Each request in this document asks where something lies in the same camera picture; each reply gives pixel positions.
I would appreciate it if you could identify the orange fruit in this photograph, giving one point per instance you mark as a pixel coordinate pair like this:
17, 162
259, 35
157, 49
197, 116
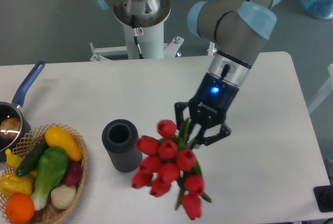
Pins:
19, 208

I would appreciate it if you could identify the green bok choy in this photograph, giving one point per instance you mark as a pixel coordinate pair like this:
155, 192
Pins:
51, 169

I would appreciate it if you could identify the white frame at right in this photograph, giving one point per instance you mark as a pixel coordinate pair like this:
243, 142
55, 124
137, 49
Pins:
322, 93

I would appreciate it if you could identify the yellow squash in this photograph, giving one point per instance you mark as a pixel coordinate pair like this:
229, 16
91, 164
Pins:
59, 137

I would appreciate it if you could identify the dark grey ribbed vase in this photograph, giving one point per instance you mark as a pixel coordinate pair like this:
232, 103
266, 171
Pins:
119, 138

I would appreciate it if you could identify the yellow banana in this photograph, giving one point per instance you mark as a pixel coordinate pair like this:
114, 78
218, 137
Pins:
13, 160

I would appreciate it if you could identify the green cucumber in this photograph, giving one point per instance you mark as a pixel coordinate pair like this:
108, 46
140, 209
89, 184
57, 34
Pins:
30, 161

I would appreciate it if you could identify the purple red onion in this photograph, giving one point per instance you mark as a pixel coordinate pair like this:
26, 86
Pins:
74, 174

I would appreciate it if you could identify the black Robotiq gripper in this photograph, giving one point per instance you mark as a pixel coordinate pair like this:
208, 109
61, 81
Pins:
208, 108

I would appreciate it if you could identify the brown bread roll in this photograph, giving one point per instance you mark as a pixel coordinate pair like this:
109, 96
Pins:
10, 128

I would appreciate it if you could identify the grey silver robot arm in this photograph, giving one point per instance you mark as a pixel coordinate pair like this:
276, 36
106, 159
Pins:
239, 28

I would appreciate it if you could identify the yellow bumpy gourd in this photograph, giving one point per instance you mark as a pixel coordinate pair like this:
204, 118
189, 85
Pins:
11, 185

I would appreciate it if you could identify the blue handled saucepan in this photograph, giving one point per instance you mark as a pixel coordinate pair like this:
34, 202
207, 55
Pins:
13, 109

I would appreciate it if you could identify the white garlic bulb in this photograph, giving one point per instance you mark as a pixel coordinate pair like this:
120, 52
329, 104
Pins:
62, 196

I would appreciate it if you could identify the red tulip bouquet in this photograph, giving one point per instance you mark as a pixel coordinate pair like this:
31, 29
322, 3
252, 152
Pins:
171, 159

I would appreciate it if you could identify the black device at edge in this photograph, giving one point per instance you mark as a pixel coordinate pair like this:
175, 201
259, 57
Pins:
323, 195

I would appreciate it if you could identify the woven wicker basket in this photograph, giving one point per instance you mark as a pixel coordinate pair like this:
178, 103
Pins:
50, 214

